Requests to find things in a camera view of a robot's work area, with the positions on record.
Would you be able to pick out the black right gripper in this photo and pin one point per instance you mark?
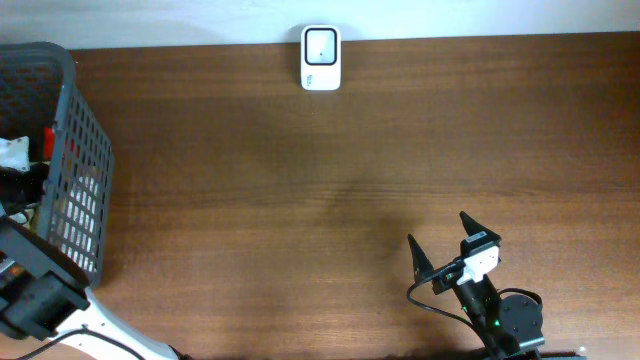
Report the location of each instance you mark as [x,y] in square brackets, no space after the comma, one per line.
[451,275]

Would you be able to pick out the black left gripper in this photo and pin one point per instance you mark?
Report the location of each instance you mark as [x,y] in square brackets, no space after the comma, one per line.
[23,181]

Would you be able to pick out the white tube gold cap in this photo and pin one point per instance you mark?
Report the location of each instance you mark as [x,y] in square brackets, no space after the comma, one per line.
[15,154]

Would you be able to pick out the orange noodle packet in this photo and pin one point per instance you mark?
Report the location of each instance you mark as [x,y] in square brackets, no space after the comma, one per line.
[49,143]

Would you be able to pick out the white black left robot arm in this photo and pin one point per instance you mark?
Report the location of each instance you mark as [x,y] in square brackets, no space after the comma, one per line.
[46,296]

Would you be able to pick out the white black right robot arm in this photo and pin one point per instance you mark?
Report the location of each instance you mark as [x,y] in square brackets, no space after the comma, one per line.
[507,321]

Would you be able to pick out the grey plastic mesh basket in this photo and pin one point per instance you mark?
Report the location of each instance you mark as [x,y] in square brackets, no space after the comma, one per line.
[38,90]

